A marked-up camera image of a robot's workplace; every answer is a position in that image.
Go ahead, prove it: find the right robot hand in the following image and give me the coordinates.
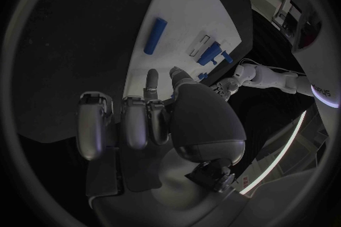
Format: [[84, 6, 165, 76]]
[[75, 66, 257, 227]]

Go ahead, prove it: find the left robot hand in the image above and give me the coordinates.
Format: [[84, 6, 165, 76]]
[[209, 78, 243, 102]]

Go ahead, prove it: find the blue plug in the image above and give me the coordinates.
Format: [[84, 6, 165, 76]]
[[220, 51, 235, 64]]

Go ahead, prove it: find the thick blue cylinder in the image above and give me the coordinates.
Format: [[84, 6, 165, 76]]
[[197, 41, 223, 66]]

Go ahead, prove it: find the white task board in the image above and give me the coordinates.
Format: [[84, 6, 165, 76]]
[[124, 0, 243, 102]]

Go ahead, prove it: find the long thin blue cylinder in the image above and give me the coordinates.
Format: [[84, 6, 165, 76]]
[[143, 18, 169, 56]]

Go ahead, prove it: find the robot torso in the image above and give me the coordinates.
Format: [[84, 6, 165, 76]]
[[234, 0, 341, 109]]

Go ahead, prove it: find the white cable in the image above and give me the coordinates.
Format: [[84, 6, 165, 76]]
[[239, 57, 307, 75]]

